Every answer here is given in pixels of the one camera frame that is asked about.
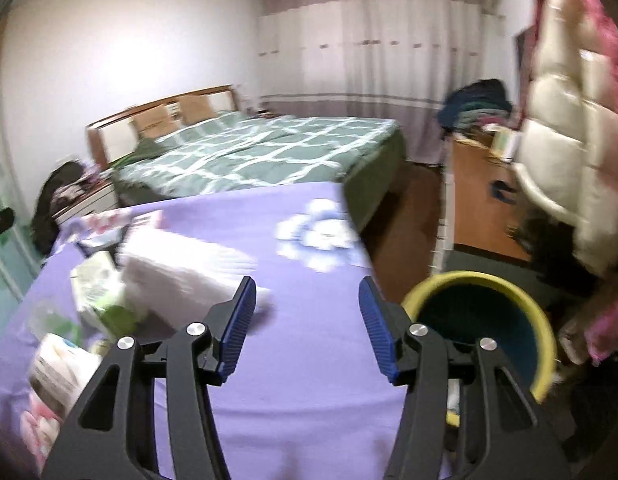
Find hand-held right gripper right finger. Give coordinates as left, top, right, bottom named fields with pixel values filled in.
left=358, top=276, right=572, bottom=480

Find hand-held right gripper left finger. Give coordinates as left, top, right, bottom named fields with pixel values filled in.
left=42, top=276, right=257, bottom=480

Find white tissue pack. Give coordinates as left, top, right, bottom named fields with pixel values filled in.
left=116, top=227, right=270, bottom=326

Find yellow trash bin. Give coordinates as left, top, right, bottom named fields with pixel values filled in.
left=400, top=271, right=558, bottom=428

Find pink carton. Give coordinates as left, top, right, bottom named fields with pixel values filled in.
left=84, top=210, right=165, bottom=236

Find wardrobe sliding door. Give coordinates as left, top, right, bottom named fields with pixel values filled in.
left=0, top=150, right=45, bottom=311

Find dark clothes pile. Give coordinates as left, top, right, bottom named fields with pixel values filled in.
left=32, top=160, right=97, bottom=256

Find white nightstand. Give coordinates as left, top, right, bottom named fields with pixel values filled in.
left=52, top=180, right=117, bottom=226

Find purple floral blanket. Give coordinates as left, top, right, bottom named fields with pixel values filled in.
left=0, top=182, right=450, bottom=480

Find green and white packet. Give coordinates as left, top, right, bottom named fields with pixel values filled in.
left=69, top=250, right=150, bottom=336

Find white plastic packet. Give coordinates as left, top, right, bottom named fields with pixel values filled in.
left=29, top=332, right=102, bottom=411

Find dark green garment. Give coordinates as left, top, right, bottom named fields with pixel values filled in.
left=122, top=137, right=161, bottom=162

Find wooden desk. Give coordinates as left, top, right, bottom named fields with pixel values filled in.
left=441, top=132, right=534, bottom=263

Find wooden bed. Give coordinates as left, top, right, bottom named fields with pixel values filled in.
left=86, top=85, right=407, bottom=233

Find green checked quilt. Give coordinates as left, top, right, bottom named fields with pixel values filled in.
left=112, top=112, right=400, bottom=196

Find brown pillow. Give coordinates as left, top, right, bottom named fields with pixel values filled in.
left=181, top=95, right=213, bottom=123
left=133, top=105, right=182, bottom=139

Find dark cloth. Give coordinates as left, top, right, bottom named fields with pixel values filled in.
left=511, top=205, right=604, bottom=301

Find pile of folded clothes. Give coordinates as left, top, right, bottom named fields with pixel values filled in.
left=436, top=79, right=514, bottom=136

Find white puffer jacket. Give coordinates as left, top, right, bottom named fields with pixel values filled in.
left=516, top=0, right=618, bottom=276

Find pink and white curtain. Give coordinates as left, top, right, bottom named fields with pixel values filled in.
left=254, top=0, right=482, bottom=166

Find pink garment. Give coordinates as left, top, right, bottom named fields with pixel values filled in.
left=536, top=0, right=618, bottom=368

